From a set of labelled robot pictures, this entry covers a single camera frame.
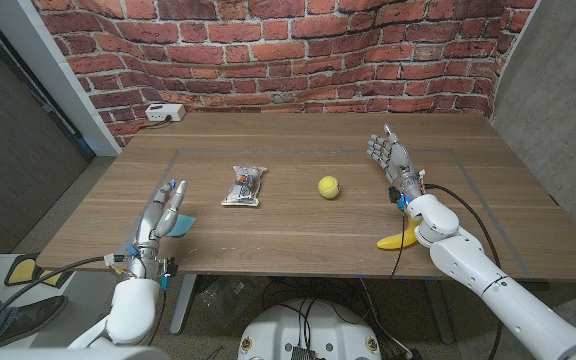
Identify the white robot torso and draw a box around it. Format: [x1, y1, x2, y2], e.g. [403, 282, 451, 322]
[237, 298, 383, 360]

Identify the silver snack packet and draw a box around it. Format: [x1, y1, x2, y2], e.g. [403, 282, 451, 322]
[220, 165, 269, 208]

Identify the dark leather shoe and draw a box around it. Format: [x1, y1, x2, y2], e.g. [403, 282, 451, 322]
[0, 294, 69, 349]

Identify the printed red brick backdrop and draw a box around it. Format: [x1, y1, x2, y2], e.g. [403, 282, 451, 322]
[30, 0, 539, 149]

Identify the black power box cable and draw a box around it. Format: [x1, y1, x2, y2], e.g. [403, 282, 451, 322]
[139, 115, 172, 130]

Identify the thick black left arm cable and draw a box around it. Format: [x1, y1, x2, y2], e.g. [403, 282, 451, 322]
[0, 254, 127, 346]

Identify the white door frame post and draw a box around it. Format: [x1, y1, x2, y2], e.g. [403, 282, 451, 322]
[0, 0, 122, 156]

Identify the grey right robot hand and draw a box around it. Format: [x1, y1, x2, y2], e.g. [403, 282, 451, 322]
[366, 123, 424, 201]

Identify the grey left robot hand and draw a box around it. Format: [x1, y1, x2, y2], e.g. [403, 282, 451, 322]
[135, 179, 189, 254]

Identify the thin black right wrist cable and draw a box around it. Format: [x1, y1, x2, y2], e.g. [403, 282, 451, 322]
[389, 187, 409, 280]

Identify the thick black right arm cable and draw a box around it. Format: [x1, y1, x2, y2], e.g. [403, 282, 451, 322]
[422, 183, 504, 360]

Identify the yellow toy banana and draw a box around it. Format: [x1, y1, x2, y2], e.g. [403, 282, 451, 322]
[376, 212, 422, 251]

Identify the white power box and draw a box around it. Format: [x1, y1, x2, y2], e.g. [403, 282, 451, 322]
[144, 103, 187, 123]

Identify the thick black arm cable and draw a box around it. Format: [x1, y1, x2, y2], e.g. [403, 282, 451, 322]
[422, 183, 504, 360]
[0, 254, 127, 346]

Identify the yellow tennis ball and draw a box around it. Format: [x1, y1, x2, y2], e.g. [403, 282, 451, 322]
[317, 175, 341, 200]

